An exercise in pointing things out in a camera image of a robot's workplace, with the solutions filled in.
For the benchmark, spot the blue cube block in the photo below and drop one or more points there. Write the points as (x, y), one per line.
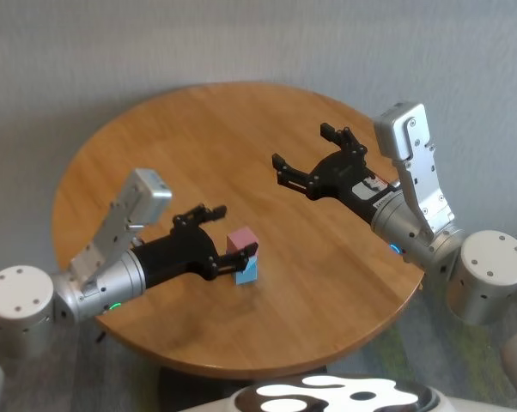
(251, 262)
(246, 276)

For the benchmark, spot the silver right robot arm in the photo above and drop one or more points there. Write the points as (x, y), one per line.
(460, 262)

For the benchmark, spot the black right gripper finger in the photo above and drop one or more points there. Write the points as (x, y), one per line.
(290, 173)
(344, 139)

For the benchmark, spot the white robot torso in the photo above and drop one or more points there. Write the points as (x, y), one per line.
(348, 395)

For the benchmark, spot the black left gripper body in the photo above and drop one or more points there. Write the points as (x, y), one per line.
(177, 257)

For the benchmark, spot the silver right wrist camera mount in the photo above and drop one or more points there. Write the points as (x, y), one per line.
(413, 167)

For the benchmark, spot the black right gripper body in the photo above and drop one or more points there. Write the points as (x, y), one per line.
(348, 180)

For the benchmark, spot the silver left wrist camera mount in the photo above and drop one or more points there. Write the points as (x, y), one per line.
(125, 227)

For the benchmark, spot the pink cube block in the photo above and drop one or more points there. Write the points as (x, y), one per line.
(240, 241)

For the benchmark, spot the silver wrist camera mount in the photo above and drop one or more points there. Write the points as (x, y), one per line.
(413, 167)
(125, 227)

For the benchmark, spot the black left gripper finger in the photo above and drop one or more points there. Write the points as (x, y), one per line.
(200, 214)
(235, 259)

